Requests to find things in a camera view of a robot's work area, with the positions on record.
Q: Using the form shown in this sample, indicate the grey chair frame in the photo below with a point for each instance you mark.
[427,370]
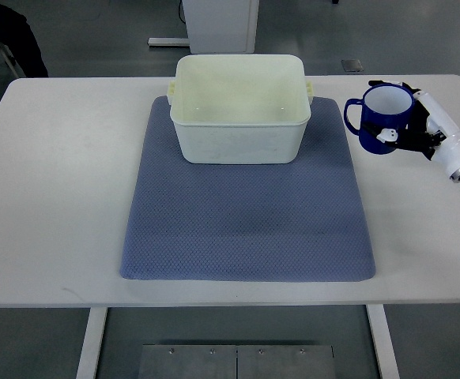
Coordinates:
[9,60]

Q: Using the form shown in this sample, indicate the right white table leg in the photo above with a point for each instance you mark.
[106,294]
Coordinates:
[384,351]

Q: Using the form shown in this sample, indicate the grey metal floor plate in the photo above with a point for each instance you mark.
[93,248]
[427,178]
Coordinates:
[237,361]

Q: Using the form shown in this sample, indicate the white plastic box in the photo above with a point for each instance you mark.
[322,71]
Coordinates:
[240,108]

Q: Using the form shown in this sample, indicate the blue textured mat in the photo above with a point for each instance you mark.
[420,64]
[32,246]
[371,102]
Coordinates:
[296,222]

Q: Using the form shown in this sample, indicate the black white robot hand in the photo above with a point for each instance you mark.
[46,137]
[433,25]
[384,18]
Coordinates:
[430,131]

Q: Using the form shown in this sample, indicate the left white table leg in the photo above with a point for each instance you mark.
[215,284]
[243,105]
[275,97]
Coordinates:
[92,342]

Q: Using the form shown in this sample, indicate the person in dark clothes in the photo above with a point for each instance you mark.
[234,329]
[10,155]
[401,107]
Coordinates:
[16,34]

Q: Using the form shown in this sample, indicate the small grey floor hatch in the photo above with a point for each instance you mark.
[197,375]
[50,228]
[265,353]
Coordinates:
[352,65]

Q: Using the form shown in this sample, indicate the blue mug white inside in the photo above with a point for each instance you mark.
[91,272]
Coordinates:
[385,109]

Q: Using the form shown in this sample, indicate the white cabinet with base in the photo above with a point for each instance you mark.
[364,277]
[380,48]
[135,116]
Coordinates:
[215,27]

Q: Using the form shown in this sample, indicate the white table leg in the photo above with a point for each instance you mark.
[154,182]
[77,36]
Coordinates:
[92,342]
[384,351]

